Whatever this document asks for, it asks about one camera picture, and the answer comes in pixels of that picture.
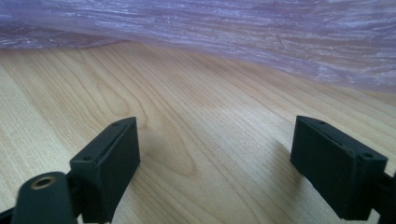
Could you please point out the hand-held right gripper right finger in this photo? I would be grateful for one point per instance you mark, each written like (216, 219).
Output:
(336, 174)

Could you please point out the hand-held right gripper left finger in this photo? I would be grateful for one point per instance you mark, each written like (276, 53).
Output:
(102, 174)

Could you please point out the purple plastic bag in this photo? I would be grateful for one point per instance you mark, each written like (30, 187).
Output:
(218, 28)

